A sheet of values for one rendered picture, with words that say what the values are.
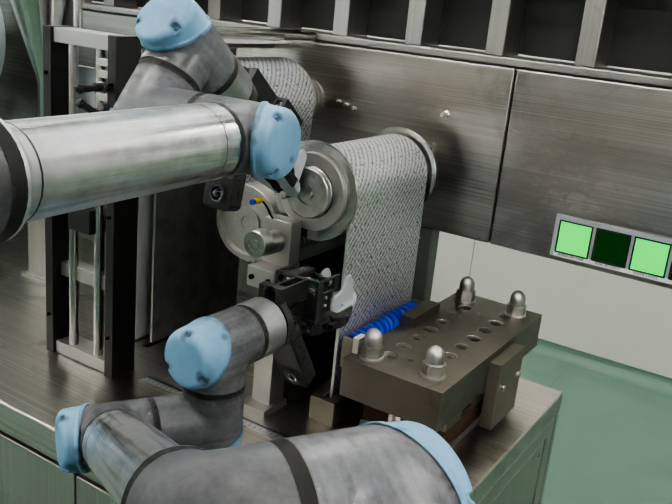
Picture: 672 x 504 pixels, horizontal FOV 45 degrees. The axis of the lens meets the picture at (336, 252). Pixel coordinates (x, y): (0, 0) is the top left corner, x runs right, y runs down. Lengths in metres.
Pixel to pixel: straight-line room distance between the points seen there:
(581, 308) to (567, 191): 2.58
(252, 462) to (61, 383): 0.79
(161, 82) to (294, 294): 0.33
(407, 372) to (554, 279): 2.81
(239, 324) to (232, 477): 0.40
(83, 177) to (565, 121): 0.90
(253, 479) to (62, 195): 0.25
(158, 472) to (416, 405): 0.56
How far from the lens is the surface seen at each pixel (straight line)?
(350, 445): 0.64
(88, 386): 1.37
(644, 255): 1.36
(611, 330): 3.93
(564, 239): 1.38
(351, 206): 1.16
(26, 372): 1.42
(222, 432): 1.01
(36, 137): 0.62
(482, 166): 1.42
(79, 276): 1.40
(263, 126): 0.80
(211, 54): 0.95
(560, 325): 3.99
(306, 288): 1.09
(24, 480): 1.42
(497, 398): 1.29
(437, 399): 1.13
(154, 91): 0.90
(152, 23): 0.93
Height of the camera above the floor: 1.52
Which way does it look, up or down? 17 degrees down
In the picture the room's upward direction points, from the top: 6 degrees clockwise
